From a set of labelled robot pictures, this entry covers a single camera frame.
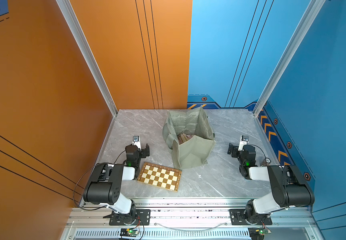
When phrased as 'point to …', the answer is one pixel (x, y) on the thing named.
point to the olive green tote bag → (196, 150)
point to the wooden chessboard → (160, 177)
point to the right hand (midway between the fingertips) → (238, 144)
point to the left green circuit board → (128, 233)
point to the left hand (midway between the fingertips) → (140, 142)
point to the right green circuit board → (257, 233)
